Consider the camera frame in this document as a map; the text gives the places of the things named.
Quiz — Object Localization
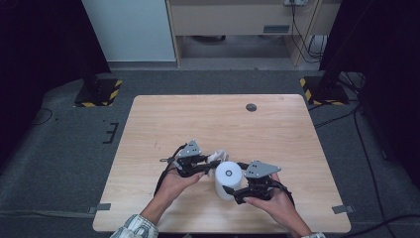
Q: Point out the black hanging cables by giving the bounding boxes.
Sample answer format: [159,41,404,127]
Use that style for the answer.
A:
[290,3,329,64]

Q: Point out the grey tape piece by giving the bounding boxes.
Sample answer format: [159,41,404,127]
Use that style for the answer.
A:
[88,202,112,214]
[331,204,357,215]

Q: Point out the person's left hand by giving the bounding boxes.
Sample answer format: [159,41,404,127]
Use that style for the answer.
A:
[157,168,206,206]

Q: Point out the striped-edge black stand base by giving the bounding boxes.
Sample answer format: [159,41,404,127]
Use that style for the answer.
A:
[73,77,123,108]
[299,75,351,107]

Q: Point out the light wooden desk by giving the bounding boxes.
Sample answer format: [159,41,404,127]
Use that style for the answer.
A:
[165,0,343,67]

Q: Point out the white tissue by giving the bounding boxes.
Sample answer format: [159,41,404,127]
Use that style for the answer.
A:
[206,149,230,178]

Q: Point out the hand-held gripper black cable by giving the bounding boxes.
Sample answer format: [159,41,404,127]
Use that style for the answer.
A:
[275,181,296,209]
[153,143,188,196]

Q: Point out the grey rectangular desk label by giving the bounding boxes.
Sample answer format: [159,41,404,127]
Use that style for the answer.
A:
[262,24,291,34]

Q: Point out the long black floor cable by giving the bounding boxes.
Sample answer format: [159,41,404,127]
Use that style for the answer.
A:
[313,105,399,238]

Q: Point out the person's right hand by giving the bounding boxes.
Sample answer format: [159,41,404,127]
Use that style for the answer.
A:
[242,173,297,226]

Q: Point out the person's left striped sleeve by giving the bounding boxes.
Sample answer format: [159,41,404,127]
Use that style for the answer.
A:
[110,213,159,238]

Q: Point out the black curtain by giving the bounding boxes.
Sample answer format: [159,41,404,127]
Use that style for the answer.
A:
[0,0,112,167]
[319,0,420,181]

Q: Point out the right hand-held gripper black cable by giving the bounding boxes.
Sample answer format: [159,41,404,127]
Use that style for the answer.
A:
[275,181,296,209]

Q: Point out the thin black looped floor cable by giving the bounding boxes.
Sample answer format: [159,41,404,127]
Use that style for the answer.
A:
[28,107,53,129]

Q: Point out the left hand-held gripper black cable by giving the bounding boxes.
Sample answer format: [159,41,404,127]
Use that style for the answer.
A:
[153,143,188,196]

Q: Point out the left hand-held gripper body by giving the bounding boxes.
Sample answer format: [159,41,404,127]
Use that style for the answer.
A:
[159,139,210,179]

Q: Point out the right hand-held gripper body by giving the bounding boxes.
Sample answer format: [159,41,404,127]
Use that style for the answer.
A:
[236,160,292,203]

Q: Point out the white cylindrical container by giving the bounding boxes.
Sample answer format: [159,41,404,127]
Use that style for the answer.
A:
[214,161,244,201]

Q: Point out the white board panel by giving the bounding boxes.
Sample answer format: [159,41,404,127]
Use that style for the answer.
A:
[81,0,176,62]

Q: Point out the thick black floor cable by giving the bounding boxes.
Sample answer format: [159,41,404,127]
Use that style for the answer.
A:
[343,213,420,238]

